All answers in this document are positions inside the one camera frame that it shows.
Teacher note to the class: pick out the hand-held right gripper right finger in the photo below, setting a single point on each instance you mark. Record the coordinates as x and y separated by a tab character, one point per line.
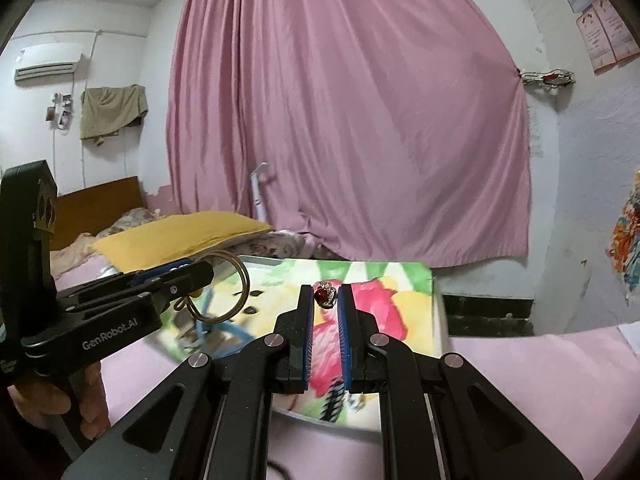
347	340

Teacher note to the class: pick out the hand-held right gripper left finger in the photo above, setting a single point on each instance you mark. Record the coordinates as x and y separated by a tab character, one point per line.
302	340

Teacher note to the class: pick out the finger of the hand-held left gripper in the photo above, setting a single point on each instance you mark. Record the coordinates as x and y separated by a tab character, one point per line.
160	270
185	280

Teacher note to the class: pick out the red bead charm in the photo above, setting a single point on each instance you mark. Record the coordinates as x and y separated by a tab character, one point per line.
322	294

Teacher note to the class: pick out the gold bangle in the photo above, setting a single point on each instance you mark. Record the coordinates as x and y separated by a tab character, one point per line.
246	287

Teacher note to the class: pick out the person's left hand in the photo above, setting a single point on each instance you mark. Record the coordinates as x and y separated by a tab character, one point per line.
45	405

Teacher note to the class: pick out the yellow pillow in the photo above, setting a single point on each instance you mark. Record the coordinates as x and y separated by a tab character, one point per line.
185	235

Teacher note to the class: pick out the colourful drawing paper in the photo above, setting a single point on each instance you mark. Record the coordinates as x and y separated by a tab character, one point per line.
395	320

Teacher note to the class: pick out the pink bedsheet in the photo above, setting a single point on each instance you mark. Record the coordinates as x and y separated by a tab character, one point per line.
82	266

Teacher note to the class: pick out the beige floral quilt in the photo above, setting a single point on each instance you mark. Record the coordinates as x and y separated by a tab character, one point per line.
125	220

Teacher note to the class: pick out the wooden headboard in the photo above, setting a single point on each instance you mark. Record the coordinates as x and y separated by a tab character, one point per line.
100	205

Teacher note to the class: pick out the floral satin pillow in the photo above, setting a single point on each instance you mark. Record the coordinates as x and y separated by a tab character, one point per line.
280	246

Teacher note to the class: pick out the white folding holder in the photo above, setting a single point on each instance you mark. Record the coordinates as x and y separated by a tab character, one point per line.
258	190

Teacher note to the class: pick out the olive hanging cloth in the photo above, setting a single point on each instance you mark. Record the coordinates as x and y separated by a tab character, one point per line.
112	110

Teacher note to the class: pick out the pink table cloth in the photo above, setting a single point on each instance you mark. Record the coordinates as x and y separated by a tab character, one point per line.
525	360

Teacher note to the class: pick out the white air conditioner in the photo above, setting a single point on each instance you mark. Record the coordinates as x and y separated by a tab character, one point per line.
47	60

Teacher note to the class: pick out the pink curtain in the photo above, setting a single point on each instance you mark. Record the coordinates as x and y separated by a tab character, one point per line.
350	110

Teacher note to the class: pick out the white paper sheet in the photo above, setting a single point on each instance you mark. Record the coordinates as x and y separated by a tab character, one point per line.
631	337

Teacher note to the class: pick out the colourful figure wall sticker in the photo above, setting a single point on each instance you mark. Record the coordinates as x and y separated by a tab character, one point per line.
627	245

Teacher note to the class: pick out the group of wall certificates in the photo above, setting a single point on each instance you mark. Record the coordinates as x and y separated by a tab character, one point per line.
605	35

